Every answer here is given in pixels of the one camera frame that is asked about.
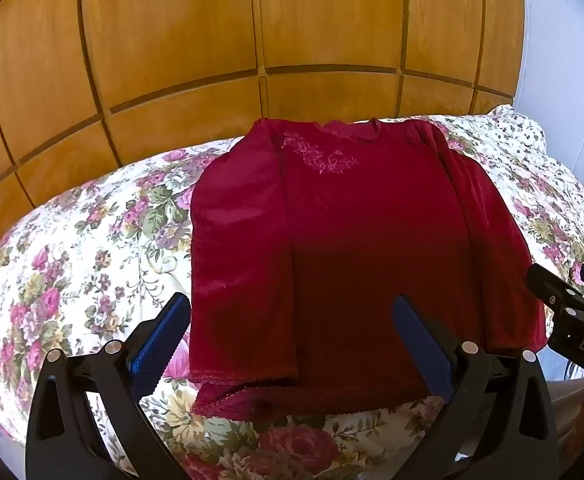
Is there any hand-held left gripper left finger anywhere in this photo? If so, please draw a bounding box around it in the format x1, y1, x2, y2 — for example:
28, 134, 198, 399
24, 291, 193, 480

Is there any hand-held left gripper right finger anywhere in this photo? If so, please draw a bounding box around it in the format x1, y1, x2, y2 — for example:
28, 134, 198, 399
391, 294, 560, 480

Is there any dark red embroidered sweater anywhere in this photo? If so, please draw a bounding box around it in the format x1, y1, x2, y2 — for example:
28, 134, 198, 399
188, 117, 547, 418

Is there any light cloth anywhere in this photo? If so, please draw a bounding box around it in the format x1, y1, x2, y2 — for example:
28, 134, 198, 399
544, 372, 584, 463

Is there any floral bedspread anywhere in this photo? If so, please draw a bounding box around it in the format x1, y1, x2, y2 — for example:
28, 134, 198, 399
0, 104, 584, 480

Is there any wooden panelled wardrobe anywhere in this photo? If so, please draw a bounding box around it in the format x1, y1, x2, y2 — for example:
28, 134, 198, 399
0, 0, 525, 271

